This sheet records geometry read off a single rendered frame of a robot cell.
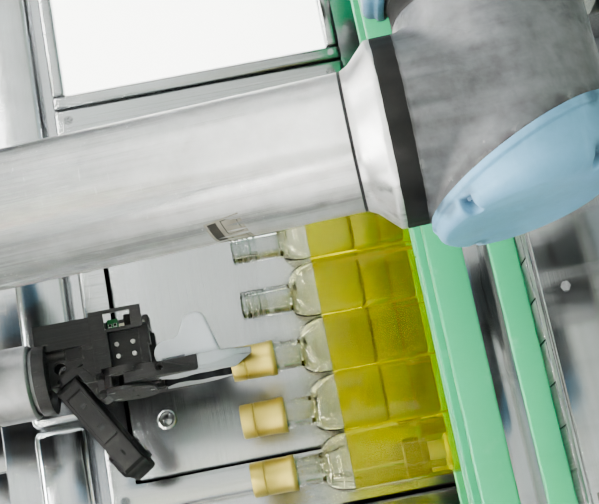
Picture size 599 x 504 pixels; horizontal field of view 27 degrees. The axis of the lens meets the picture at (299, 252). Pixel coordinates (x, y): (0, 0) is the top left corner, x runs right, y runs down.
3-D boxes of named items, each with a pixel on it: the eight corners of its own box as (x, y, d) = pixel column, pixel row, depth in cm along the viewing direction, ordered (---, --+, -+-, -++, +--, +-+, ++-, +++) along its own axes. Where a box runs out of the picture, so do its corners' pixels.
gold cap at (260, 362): (272, 343, 127) (230, 351, 127) (271, 336, 123) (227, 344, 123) (279, 377, 126) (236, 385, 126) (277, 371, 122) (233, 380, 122)
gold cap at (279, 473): (298, 483, 119) (252, 492, 119) (300, 495, 122) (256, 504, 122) (291, 448, 121) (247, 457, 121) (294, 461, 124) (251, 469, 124)
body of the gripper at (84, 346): (145, 301, 122) (23, 324, 122) (159, 387, 120) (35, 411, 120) (156, 317, 130) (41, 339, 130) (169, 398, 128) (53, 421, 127)
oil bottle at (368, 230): (474, 187, 132) (274, 225, 131) (480, 169, 126) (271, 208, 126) (486, 237, 130) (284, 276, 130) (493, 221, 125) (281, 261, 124)
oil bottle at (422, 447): (525, 401, 126) (315, 441, 125) (534, 393, 120) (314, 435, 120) (538, 457, 124) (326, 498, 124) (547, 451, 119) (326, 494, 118)
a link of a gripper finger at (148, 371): (191, 351, 119) (104, 370, 120) (194, 366, 119) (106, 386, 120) (204, 358, 124) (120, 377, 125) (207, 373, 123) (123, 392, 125)
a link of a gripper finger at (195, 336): (235, 298, 121) (145, 319, 122) (246, 357, 119) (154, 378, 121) (243, 304, 124) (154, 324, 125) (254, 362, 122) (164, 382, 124)
